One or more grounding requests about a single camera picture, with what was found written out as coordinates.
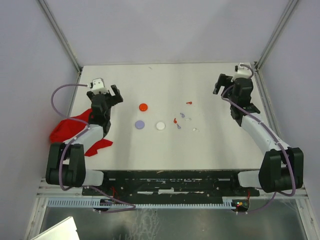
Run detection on orange earbud charging case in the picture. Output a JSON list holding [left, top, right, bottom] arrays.
[[138, 103, 148, 112]]

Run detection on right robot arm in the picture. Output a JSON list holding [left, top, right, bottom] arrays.
[[213, 73, 304, 196]]

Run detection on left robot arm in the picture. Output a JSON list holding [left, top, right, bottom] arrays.
[[45, 83, 124, 195]]

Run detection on purple earbud charging case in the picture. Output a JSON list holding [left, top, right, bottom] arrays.
[[134, 120, 145, 130]]

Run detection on white earbud charging case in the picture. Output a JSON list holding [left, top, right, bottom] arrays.
[[155, 121, 166, 131]]

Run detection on red cloth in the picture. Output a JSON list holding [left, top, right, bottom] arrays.
[[49, 119, 113, 157]]

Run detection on circuit board with leds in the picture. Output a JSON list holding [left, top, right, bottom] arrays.
[[234, 200, 250, 212]]

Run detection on white box corner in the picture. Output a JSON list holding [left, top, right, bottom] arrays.
[[32, 216, 80, 240]]

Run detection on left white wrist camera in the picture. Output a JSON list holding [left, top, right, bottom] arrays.
[[87, 78, 108, 95]]

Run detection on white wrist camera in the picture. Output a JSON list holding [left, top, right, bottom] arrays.
[[87, 78, 108, 95], [232, 62, 254, 80]]

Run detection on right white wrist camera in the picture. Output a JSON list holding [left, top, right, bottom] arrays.
[[232, 62, 254, 80]]

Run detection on left aluminium corner post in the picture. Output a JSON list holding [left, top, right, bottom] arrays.
[[37, 0, 83, 73]]

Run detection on aluminium corner post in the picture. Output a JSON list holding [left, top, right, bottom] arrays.
[[37, 0, 83, 73], [254, 0, 301, 71]]

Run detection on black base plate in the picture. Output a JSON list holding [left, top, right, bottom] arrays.
[[97, 170, 259, 204]]

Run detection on right aluminium corner post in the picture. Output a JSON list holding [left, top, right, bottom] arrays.
[[254, 0, 301, 71]]

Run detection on aluminium frame rail front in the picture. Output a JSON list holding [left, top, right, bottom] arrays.
[[37, 178, 308, 200]]

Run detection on white slotted cable duct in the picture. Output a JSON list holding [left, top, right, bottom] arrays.
[[46, 197, 236, 210]]

